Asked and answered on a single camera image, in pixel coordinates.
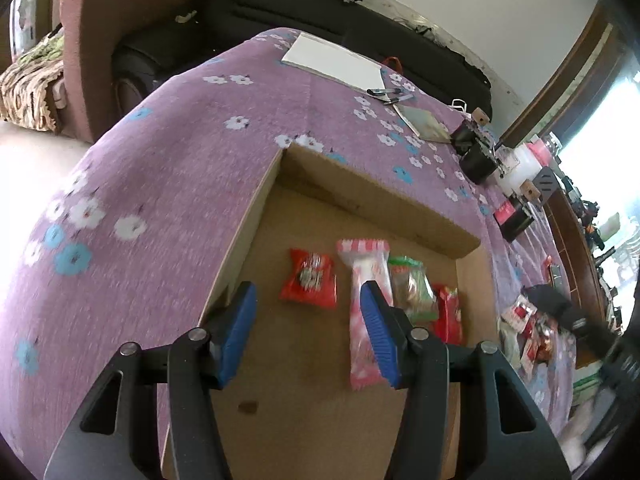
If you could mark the red and black box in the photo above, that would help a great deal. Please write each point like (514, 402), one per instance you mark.
(512, 220)

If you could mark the dark framed window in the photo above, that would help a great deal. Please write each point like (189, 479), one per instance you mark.
(32, 5)

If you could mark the brown door frame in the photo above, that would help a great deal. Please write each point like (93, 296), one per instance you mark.
(555, 80)

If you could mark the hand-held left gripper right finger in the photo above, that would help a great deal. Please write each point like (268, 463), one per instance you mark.
(380, 340)

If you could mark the wooden bed frame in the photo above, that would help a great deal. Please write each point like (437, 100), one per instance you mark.
(575, 255)

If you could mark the black orange toy figure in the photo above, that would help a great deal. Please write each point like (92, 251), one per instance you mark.
(589, 220)

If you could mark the pile of mixed snack packets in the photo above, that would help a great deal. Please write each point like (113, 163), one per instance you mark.
(530, 332)

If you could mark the black marker pen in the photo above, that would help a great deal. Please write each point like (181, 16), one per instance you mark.
(382, 92)

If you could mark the greenish booklet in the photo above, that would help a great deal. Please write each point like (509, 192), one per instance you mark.
(422, 122)

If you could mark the maroon armchair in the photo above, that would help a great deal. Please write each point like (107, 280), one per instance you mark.
(100, 35)

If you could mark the black sofa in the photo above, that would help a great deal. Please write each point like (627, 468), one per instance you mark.
(320, 15)

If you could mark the pink striped snack packet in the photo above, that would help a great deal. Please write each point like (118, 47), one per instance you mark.
(364, 265)

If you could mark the red snack packet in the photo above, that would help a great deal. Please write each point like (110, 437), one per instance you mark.
(449, 315)
(308, 278)

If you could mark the white plastic bottle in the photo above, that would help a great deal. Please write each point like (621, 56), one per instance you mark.
(517, 172)

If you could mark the black bag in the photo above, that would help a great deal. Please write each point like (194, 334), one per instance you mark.
(150, 55)

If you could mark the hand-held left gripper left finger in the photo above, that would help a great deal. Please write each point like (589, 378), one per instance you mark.
(235, 340)

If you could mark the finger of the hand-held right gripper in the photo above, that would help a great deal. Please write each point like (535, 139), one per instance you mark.
(575, 317)

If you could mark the smartphone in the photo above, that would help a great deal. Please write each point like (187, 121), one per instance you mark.
(556, 276)

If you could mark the cardboard box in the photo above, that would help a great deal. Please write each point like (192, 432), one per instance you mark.
(300, 350)

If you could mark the green snack packet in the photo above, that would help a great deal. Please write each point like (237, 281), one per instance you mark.
(412, 287)

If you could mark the white paper sheet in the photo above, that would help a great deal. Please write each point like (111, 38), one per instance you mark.
(335, 60)

